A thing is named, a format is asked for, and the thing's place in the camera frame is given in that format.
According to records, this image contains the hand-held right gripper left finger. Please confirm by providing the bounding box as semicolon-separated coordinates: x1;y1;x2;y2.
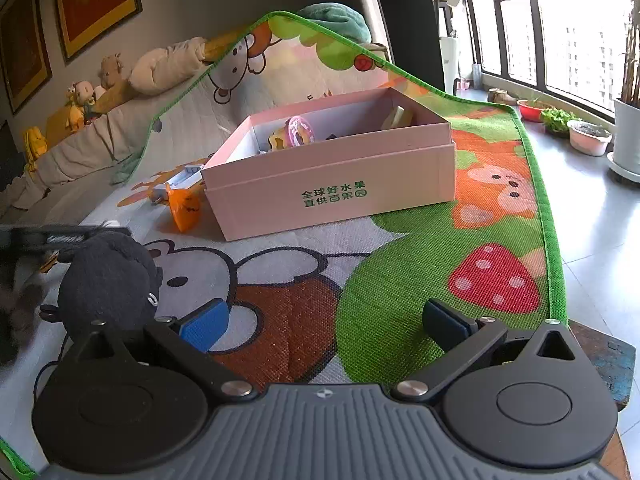
74;298;260;404

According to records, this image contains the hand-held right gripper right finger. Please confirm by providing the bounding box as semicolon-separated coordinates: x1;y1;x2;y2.
391;298;582;404

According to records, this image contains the black plush toy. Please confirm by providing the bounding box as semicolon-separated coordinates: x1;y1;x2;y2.
40;232;166;333

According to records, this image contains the orange toy cup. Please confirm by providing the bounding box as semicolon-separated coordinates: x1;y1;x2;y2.
166;187;206;233

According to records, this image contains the pink cardboard box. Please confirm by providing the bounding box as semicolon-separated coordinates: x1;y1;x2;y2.
200;86;458;242

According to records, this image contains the yellow block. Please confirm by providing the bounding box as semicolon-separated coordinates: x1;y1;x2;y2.
382;105;416;131

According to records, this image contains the pink yellow rattle toy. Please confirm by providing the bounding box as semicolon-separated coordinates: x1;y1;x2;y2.
267;115;316;153

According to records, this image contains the large yellow plush toy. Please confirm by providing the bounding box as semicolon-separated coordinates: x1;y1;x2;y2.
22;126;48;171

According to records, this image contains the grey covered sofa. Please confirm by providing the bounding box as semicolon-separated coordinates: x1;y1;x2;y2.
0;25;251;221

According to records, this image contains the printed cartoon play mat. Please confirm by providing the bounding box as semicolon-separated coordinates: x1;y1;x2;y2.
0;10;568;478

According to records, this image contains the small yellow plush toy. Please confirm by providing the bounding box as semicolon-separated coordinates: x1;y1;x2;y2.
65;97;88;133

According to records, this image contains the brown plush toy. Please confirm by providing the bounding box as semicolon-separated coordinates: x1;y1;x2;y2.
99;52;126;91

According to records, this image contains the gold framed picture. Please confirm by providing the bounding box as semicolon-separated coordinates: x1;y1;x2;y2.
52;0;143;63
0;0;53;113

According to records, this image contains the cream pillow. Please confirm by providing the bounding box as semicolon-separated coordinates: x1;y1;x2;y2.
129;37;208;96

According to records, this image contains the red plastic basin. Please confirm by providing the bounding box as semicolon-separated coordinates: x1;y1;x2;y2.
516;99;556;123

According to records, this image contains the green potted plant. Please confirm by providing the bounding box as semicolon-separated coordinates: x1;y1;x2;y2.
541;107;581;138

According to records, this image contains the pink flower pot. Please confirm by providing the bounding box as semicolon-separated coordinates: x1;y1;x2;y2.
567;120;613;157

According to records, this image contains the white tall plant pot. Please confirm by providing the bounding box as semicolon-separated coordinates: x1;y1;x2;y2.
607;97;640;183

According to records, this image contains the white tall bin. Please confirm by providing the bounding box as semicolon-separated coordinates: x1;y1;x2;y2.
439;35;461;97

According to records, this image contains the green towel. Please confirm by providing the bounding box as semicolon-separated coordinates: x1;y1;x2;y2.
295;2;373;43

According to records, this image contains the black window frame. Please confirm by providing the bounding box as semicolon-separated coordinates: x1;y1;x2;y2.
462;0;640;126

